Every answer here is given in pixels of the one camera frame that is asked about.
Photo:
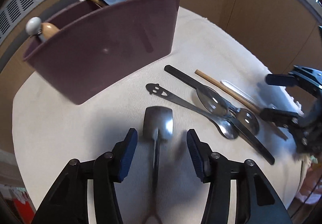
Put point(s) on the maroon plastic utensil caddy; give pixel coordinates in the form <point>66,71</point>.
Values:
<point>96,47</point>

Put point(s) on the white cloth table mat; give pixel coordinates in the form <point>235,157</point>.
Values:
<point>48,130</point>

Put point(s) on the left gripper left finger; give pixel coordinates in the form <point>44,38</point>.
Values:
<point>110,168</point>

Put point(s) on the white ball-end utensil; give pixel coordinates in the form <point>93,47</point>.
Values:
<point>33,28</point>

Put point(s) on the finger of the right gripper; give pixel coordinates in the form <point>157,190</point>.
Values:
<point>280,118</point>
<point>280,80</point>

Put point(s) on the plain metal spoon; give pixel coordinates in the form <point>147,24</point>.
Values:
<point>218,105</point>

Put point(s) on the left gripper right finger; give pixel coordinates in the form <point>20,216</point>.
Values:
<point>211,167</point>

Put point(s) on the wooden-handled utensil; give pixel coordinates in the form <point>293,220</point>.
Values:
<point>48,30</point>

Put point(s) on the wooden cabinet front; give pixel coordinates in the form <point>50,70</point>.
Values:
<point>280,33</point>

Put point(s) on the square metal spatula spoon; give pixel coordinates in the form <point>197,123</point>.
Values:
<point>158,126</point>

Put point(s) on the white plastic spoon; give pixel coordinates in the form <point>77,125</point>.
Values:
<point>238,91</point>

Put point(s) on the smiley-handle metal spoon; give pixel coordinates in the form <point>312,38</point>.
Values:
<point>223,125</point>

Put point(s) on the black-handled metal spoon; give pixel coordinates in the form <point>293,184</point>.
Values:
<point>237,124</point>

